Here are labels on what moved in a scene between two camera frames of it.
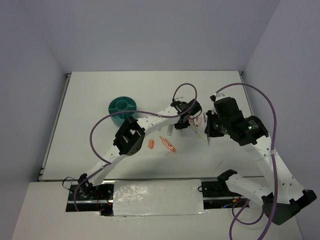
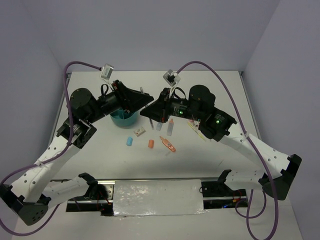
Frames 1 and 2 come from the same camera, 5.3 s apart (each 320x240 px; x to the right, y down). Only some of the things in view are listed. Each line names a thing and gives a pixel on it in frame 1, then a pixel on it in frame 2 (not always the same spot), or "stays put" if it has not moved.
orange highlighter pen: (167, 144) stays put
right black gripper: (209, 129) to (159, 110)
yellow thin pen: (200, 135) stays put
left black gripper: (185, 125) to (131, 100)
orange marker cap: (151, 143) stays put
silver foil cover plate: (159, 197) stays put
